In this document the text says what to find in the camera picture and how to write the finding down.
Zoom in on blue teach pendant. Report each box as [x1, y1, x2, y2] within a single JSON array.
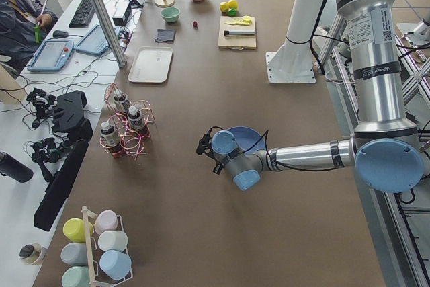
[[27, 39, 74, 72], [74, 24, 110, 56]]

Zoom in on green bowl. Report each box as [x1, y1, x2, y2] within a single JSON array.
[[161, 7, 181, 23]]

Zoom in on light blue cup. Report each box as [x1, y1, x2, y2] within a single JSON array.
[[99, 249, 132, 280]]

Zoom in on mint green cup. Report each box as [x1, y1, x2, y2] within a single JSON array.
[[61, 266, 90, 287]]

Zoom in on green lime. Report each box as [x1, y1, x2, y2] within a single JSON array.
[[226, 8, 237, 17]]

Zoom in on yellow cup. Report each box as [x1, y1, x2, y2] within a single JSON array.
[[62, 218, 85, 243]]

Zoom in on tape roll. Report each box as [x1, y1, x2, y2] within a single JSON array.
[[19, 243, 46, 265]]

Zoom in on black handled knife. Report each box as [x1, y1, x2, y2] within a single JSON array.
[[223, 30, 256, 37]]

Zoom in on black keyboard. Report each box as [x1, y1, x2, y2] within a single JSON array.
[[69, 0, 95, 28]]

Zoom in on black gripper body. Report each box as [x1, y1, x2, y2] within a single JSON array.
[[196, 128, 223, 174]]

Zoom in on dark grey cloth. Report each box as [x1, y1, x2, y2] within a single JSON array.
[[155, 29, 176, 43]]

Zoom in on beige tray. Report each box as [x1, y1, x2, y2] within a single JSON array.
[[128, 46, 173, 83]]

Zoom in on white wire cup rack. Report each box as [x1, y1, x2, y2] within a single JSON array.
[[81, 206, 134, 286]]

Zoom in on copper wire bottle basket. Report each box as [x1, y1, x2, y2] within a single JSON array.
[[99, 83, 156, 159]]

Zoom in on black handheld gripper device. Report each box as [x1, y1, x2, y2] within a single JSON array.
[[52, 90, 93, 142]]

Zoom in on yellow lemon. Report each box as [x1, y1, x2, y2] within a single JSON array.
[[219, 2, 230, 13], [227, 0, 239, 9]]

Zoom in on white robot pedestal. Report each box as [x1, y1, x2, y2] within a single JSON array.
[[266, 0, 323, 83]]

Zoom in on aluminium frame post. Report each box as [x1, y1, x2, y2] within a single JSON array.
[[91, 0, 126, 68]]

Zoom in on white cup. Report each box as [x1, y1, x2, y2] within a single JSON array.
[[98, 231, 128, 252]]

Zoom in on black water bottle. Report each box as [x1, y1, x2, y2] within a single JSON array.
[[1, 152, 33, 183]]

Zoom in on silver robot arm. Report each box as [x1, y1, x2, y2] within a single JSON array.
[[196, 0, 425, 193]]

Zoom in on pink cup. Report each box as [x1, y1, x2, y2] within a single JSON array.
[[94, 210, 118, 235]]

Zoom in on grey blue cup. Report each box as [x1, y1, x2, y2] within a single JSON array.
[[60, 242, 87, 266]]

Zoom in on dark drink bottle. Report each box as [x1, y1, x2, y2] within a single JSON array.
[[127, 106, 144, 131], [101, 121, 120, 147], [114, 89, 129, 114]]

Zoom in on black computer mouse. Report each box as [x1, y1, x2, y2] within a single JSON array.
[[52, 30, 69, 39]]

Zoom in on seated person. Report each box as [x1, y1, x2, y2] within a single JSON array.
[[1, 0, 58, 65]]

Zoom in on wooden cutting board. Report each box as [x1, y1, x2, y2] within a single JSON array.
[[218, 15, 257, 50]]

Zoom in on blue plate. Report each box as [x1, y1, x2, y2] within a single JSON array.
[[228, 126, 265, 155]]

